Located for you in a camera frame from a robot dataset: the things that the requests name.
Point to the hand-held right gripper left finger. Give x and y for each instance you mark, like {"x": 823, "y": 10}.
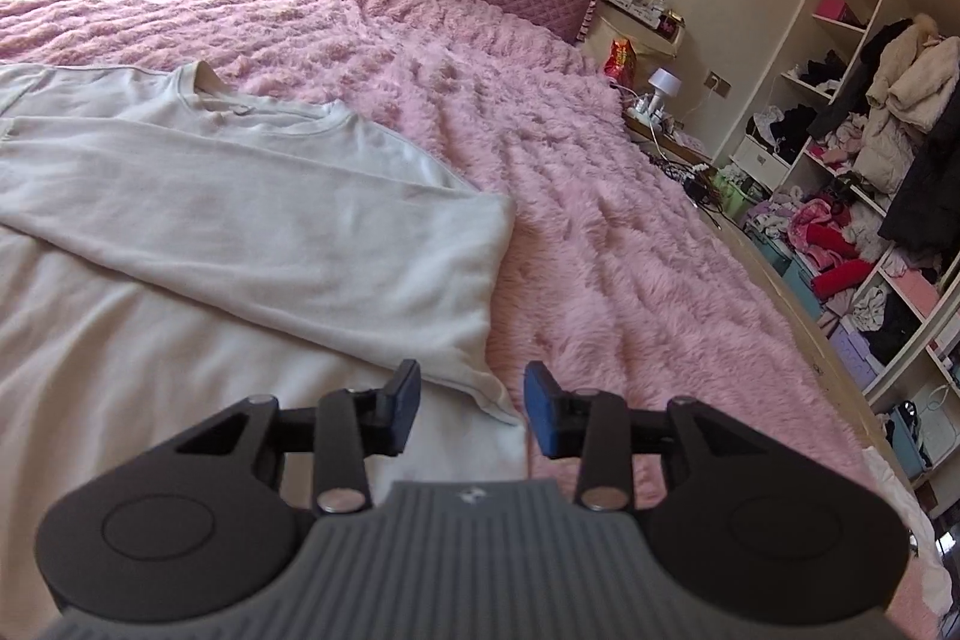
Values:
{"x": 403, "y": 407}

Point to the pink fluffy blanket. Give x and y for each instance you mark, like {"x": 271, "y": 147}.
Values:
{"x": 600, "y": 235}

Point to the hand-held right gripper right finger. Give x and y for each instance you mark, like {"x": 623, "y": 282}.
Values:
{"x": 541, "y": 411}

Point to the red snack bag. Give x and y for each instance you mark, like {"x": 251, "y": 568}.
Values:
{"x": 621, "y": 59}

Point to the teal plastic bin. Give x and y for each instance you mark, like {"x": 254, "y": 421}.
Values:
{"x": 772, "y": 250}

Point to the wooden bedside table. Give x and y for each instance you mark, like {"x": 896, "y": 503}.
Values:
{"x": 675, "y": 149}

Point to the green plastic bin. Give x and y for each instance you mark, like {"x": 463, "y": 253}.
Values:
{"x": 735, "y": 194}

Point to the white printed sweatshirt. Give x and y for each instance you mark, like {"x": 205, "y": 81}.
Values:
{"x": 225, "y": 197}

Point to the wooden bed frame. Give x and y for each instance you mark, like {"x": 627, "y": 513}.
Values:
{"x": 787, "y": 302}

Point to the black coat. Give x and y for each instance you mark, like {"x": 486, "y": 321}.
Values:
{"x": 926, "y": 190}

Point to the pile of mixed clothes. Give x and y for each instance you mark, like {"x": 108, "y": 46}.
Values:
{"x": 817, "y": 220}

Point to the beige puffer coat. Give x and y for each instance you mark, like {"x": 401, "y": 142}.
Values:
{"x": 907, "y": 85}

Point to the white power strip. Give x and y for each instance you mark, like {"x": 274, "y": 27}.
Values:
{"x": 645, "y": 117}

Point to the gold wall socket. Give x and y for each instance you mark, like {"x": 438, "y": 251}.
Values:
{"x": 720, "y": 84}

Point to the white drawer unit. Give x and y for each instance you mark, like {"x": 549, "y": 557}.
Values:
{"x": 757, "y": 160}

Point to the white table lamp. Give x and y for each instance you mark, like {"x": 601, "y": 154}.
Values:
{"x": 663, "y": 81}

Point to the pink box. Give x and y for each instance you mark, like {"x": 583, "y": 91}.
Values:
{"x": 836, "y": 8}

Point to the blue bag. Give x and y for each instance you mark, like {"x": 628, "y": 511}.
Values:
{"x": 906, "y": 437}

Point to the red garment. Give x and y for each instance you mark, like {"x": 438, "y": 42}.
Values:
{"x": 840, "y": 280}

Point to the cream bedside shelf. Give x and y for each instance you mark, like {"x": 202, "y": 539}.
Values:
{"x": 645, "y": 40}

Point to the purple storage box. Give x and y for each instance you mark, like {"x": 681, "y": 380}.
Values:
{"x": 853, "y": 355}

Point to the pink booklet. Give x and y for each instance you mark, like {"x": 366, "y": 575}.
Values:
{"x": 688, "y": 141}

